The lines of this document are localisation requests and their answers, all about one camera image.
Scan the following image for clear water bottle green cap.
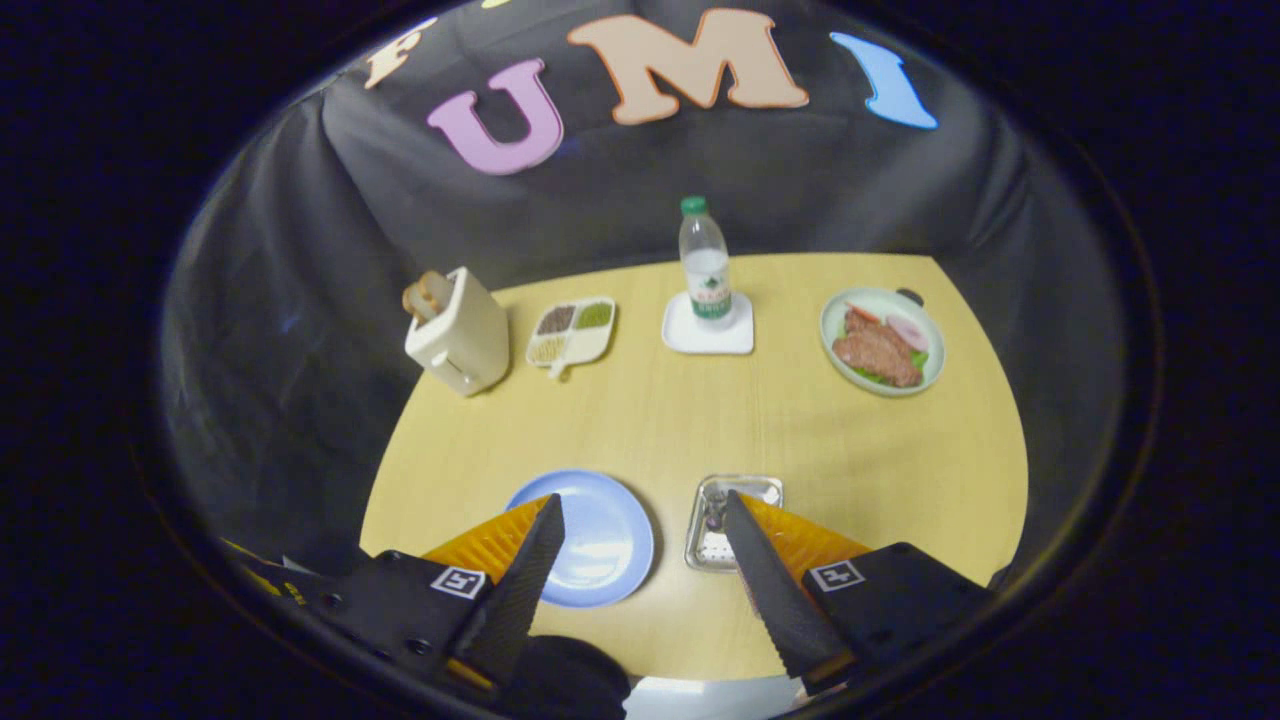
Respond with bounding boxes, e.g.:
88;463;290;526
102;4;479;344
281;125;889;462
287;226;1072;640
679;196;733;329

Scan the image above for white square coaster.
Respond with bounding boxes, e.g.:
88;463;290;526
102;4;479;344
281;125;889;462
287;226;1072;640
661;291;755;356

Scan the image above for blue round plate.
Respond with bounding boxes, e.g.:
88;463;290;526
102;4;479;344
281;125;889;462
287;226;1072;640
505;469;655;609

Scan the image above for black strap yellow print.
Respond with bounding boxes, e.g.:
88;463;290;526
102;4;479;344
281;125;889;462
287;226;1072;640
220;538;341;611

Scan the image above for cream toaster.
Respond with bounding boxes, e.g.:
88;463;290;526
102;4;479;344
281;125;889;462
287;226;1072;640
404;266;511;398

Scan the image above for white divided seasoning dish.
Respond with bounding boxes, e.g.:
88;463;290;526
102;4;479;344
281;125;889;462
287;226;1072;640
526;296;617;382

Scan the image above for pale green plate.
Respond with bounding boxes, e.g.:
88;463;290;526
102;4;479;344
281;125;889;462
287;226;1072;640
820;287;947;398

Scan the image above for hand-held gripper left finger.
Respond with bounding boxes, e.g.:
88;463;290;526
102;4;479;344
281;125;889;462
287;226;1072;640
310;493;567;696

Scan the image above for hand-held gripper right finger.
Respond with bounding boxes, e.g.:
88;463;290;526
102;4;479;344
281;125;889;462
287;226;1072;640
722;490;996;696

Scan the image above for steak with vegetables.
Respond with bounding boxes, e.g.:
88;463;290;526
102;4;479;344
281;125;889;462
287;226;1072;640
832;303;929;389

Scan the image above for perforated metal tray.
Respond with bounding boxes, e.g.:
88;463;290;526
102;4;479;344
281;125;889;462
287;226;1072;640
684;474;785;573

